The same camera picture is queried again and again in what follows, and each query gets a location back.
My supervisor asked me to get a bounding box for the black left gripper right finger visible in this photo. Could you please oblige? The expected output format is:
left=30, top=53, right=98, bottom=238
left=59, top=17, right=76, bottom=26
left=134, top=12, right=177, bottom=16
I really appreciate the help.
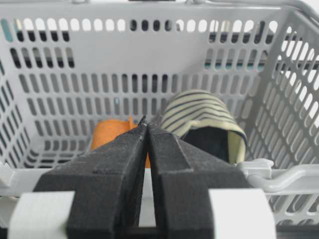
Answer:
left=147, top=122, right=277, bottom=239

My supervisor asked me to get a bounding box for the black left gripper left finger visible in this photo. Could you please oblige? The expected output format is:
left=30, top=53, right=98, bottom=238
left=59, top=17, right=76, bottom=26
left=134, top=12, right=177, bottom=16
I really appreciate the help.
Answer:
left=7, top=116, right=148, bottom=239

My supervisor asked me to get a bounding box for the cream navy striped slipper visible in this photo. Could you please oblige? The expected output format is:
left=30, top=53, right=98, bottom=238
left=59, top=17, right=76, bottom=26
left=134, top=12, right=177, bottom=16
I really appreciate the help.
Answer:
left=160, top=89, right=247, bottom=164

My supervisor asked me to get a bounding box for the grey plastic shopping basket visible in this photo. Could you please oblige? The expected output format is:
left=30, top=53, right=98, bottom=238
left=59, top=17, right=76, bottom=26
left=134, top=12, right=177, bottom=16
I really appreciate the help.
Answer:
left=0, top=0, right=319, bottom=227

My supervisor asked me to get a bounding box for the orange plastic object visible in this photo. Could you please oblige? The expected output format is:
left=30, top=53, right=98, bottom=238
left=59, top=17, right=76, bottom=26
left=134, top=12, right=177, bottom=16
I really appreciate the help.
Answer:
left=91, top=117, right=147, bottom=173

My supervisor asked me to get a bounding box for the grey basket handle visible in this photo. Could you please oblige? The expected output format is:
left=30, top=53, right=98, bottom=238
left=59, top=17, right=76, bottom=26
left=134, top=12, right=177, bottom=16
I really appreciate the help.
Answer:
left=236, top=158, right=319, bottom=195

